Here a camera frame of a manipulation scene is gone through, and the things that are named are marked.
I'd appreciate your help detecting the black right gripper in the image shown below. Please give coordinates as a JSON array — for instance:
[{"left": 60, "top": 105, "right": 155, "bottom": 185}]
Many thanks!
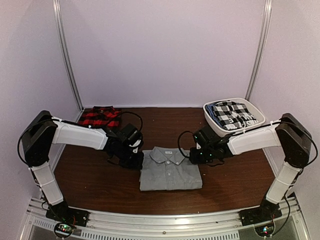
[{"left": 189, "top": 146, "right": 215, "bottom": 165}]

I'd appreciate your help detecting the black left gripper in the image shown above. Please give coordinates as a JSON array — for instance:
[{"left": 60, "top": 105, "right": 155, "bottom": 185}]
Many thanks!
[{"left": 116, "top": 144, "right": 144, "bottom": 170}]

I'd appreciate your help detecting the grey long sleeve shirt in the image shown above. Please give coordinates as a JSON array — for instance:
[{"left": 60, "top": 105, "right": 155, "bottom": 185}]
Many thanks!
[{"left": 139, "top": 146, "right": 203, "bottom": 192}]

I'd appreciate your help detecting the red black plaid shirt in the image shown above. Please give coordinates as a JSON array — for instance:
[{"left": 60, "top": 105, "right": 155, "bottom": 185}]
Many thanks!
[{"left": 77, "top": 106, "right": 122, "bottom": 129}]

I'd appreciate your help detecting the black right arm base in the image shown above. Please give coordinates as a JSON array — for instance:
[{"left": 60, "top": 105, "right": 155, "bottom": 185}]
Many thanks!
[{"left": 239, "top": 199, "right": 282, "bottom": 237}]

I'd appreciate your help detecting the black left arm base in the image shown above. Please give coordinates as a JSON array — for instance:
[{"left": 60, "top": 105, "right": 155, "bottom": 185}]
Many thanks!
[{"left": 45, "top": 204, "right": 89, "bottom": 239}]

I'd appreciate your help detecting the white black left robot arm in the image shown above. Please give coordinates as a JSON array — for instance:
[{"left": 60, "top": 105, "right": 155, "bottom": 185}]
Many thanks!
[{"left": 17, "top": 110, "right": 144, "bottom": 222}]

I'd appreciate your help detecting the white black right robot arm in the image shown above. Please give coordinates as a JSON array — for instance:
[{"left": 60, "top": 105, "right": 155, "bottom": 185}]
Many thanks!
[{"left": 189, "top": 113, "right": 317, "bottom": 221}]

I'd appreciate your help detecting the white laundry basket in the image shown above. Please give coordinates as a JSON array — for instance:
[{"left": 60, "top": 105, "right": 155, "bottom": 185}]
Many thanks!
[{"left": 203, "top": 97, "right": 266, "bottom": 137}]

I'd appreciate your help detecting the black white checked shirt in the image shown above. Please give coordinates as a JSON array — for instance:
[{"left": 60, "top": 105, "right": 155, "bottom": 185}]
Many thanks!
[{"left": 213, "top": 100, "right": 260, "bottom": 131}]

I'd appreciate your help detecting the blue plaid shirt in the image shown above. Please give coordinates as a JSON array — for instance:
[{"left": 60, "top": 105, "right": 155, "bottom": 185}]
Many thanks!
[{"left": 204, "top": 102, "right": 222, "bottom": 128}]

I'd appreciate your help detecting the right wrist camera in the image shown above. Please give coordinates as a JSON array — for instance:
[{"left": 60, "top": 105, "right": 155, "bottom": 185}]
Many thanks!
[{"left": 196, "top": 142, "right": 202, "bottom": 150}]

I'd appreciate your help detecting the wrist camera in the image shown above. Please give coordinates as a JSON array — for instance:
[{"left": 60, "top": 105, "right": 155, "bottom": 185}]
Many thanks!
[
  {"left": 130, "top": 139, "right": 143, "bottom": 154},
  {"left": 196, "top": 142, "right": 202, "bottom": 150}
]

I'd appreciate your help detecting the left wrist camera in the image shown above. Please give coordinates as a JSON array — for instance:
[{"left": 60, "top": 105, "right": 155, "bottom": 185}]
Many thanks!
[{"left": 130, "top": 139, "right": 143, "bottom": 154}]

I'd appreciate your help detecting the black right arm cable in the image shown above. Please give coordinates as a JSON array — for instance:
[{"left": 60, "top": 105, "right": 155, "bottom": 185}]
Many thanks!
[{"left": 176, "top": 130, "right": 196, "bottom": 160}]

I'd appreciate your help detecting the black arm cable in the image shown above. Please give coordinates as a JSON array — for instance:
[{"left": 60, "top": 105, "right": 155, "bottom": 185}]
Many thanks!
[
  {"left": 119, "top": 111, "right": 144, "bottom": 133},
  {"left": 176, "top": 130, "right": 196, "bottom": 160}
]

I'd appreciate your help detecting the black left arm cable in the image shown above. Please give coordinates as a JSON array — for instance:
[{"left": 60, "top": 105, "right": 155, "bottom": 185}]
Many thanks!
[{"left": 119, "top": 111, "right": 144, "bottom": 133}]

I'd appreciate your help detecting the aluminium front rail frame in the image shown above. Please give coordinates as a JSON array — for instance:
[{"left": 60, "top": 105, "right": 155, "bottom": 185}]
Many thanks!
[{"left": 17, "top": 197, "right": 311, "bottom": 240}]

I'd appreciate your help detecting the right aluminium corner post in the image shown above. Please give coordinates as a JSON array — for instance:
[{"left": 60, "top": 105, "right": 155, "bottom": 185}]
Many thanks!
[{"left": 245, "top": 0, "right": 273, "bottom": 101}]

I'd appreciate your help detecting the aluminium corner post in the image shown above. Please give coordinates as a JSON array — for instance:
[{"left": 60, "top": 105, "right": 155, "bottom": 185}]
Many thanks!
[
  {"left": 245, "top": 0, "right": 273, "bottom": 101},
  {"left": 52, "top": 0, "right": 84, "bottom": 111}
]

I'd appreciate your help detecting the left aluminium corner post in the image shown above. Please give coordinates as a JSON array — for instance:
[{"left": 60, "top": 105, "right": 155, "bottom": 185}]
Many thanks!
[{"left": 52, "top": 0, "right": 84, "bottom": 111}]

